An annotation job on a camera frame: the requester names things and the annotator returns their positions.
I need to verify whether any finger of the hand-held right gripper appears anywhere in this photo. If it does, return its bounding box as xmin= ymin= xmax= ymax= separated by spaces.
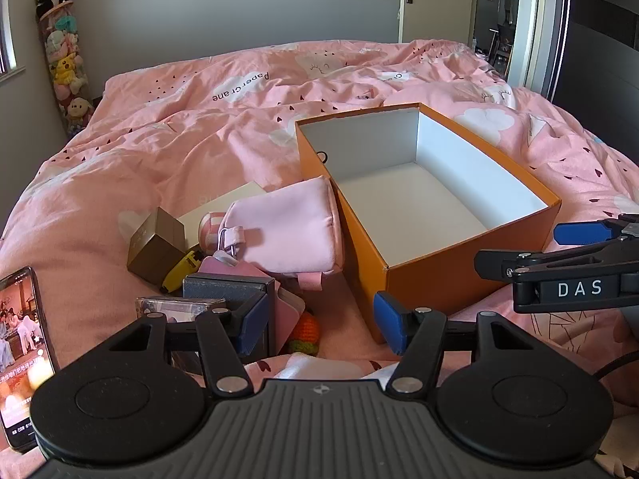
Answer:
xmin=474 ymin=239 xmax=639 ymax=281
xmin=553 ymin=214 xmax=639 ymax=249

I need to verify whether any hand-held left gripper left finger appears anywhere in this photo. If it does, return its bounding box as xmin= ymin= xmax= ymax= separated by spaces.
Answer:
xmin=107 ymin=291 xmax=273 ymax=397

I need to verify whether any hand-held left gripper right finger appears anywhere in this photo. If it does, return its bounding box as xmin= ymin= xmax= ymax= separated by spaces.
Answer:
xmin=373 ymin=291 xmax=543 ymax=394

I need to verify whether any orange crochet toy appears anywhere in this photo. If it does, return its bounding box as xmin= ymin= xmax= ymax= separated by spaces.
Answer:
xmin=287 ymin=312 xmax=321 ymax=357

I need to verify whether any clear plastic card packet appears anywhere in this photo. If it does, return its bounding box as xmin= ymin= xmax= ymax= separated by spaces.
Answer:
xmin=136 ymin=297 xmax=228 ymax=375

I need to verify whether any orange cardboard box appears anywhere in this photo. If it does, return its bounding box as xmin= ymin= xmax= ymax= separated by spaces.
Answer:
xmin=294 ymin=102 xmax=562 ymax=345

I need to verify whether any yellow tape measure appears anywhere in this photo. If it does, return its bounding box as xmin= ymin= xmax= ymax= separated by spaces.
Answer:
xmin=160 ymin=250 xmax=204 ymax=294

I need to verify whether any pink fabric pouch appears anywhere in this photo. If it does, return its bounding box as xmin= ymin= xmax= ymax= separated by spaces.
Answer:
xmin=220 ymin=176 xmax=345 ymax=293

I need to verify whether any pink white striped plush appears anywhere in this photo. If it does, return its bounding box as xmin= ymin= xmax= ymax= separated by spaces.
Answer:
xmin=198 ymin=212 xmax=228 ymax=253

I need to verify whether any small brown cardboard box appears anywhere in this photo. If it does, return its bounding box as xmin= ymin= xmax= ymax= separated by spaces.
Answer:
xmin=126 ymin=207 xmax=187 ymax=287

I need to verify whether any beige glasses box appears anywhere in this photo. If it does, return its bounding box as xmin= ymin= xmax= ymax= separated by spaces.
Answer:
xmin=177 ymin=181 xmax=268 ymax=253

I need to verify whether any dark grey textured box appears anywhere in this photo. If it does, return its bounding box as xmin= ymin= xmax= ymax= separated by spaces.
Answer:
xmin=182 ymin=273 xmax=276 ymax=357

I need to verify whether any pink printed blanket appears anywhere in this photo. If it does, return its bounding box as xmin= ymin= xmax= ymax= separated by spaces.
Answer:
xmin=0 ymin=40 xmax=639 ymax=455

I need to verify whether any dark wardrobe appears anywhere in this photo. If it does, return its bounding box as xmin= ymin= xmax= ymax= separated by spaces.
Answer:
xmin=549 ymin=0 xmax=639 ymax=141

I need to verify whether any black smartphone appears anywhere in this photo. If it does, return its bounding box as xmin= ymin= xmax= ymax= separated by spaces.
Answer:
xmin=0 ymin=266 xmax=57 ymax=455

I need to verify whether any grey room door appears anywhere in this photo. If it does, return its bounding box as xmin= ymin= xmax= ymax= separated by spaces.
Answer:
xmin=399 ymin=0 xmax=480 ymax=46

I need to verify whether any column of plush toys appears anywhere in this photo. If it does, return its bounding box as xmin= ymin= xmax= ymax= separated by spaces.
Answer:
xmin=36 ymin=2 xmax=93 ymax=135

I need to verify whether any black cable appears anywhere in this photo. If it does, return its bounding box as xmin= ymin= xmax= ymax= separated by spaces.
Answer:
xmin=591 ymin=352 xmax=639 ymax=377

